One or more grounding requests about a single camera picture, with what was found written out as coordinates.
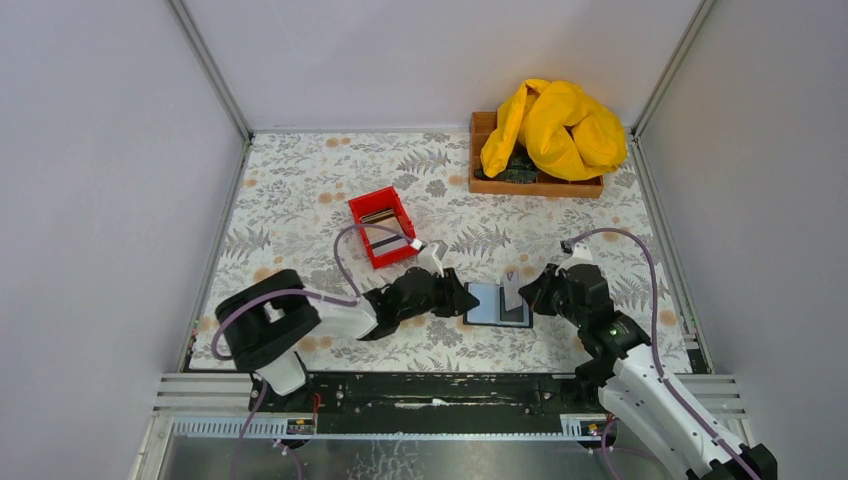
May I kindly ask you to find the black card holder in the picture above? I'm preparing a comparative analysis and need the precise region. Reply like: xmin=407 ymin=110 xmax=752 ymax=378
xmin=463 ymin=283 xmax=533 ymax=329

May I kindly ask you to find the red plastic bin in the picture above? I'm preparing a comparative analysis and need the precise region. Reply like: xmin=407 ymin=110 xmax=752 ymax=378
xmin=348 ymin=187 xmax=421 ymax=269

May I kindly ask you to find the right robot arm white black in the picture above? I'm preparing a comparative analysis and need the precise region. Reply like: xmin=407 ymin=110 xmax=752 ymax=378
xmin=519 ymin=264 xmax=778 ymax=479

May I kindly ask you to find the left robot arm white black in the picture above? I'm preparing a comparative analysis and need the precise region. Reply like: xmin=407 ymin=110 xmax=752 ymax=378
xmin=211 ymin=267 xmax=480 ymax=397

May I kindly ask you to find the wooden tray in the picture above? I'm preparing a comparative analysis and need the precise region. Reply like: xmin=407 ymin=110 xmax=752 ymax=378
xmin=468 ymin=111 xmax=604 ymax=199

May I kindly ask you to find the dark green object in tray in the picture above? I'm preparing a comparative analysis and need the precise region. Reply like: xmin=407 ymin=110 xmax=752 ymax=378
xmin=473 ymin=146 xmax=540 ymax=184

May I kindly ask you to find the yellow cloth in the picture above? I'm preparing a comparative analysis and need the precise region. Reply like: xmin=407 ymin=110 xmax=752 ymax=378
xmin=480 ymin=79 xmax=627 ymax=181

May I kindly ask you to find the floral table mat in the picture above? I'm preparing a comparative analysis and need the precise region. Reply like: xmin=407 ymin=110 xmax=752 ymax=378
xmin=187 ymin=131 xmax=694 ymax=374

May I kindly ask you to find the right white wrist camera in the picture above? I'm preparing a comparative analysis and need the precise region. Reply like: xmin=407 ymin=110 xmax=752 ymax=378
xmin=559 ymin=243 xmax=595 ymax=270

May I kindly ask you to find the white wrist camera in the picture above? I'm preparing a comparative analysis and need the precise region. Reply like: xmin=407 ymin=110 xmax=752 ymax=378
xmin=417 ymin=240 xmax=448 ymax=276
xmin=559 ymin=243 xmax=595 ymax=270

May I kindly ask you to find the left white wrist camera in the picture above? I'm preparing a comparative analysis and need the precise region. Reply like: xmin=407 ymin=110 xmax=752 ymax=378
xmin=417 ymin=240 xmax=448 ymax=276

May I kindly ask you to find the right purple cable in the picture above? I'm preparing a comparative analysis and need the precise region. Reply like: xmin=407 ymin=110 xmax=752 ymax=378
xmin=560 ymin=227 xmax=763 ymax=480

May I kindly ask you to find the purple cable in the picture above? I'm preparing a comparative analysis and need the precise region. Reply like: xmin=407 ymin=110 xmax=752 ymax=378
xmin=210 ymin=223 xmax=423 ymax=362
xmin=560 ymin=227 xmax=763 ymax=480

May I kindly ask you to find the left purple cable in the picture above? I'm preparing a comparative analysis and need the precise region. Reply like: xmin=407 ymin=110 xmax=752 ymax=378
xmin=210 ymin=223 xmax=423 ymax=362

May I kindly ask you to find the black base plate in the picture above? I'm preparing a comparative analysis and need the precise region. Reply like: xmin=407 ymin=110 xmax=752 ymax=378
xmin=248 ymin=372 xmax=613 ymax=435

